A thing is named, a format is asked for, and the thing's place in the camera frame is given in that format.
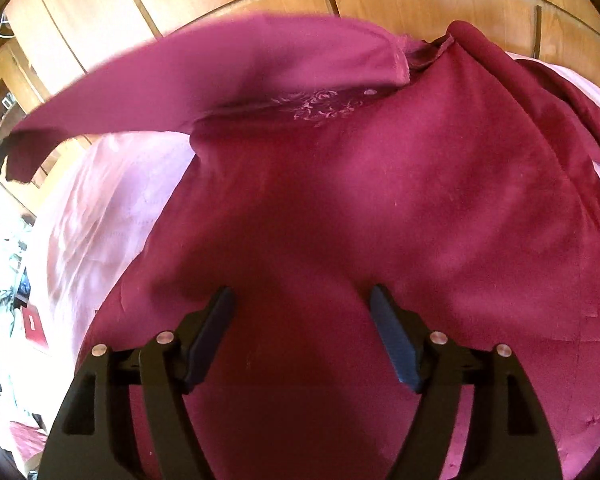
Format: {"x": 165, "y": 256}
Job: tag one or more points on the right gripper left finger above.
{"x": 123, "y": 403}

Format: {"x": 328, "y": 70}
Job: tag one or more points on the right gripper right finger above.
{"x": 477, "y": 414}

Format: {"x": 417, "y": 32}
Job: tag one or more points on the dark red small garment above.
{"x": 233, "y": 69}

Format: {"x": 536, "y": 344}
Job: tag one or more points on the pink bedspread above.
{"x": 105, "y": 219}

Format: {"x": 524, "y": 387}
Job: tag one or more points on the red object on floor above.
{"x": 33, "y": 329}

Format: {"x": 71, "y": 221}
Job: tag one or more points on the wooden wall shelf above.
{"x": 10, "y": 111}

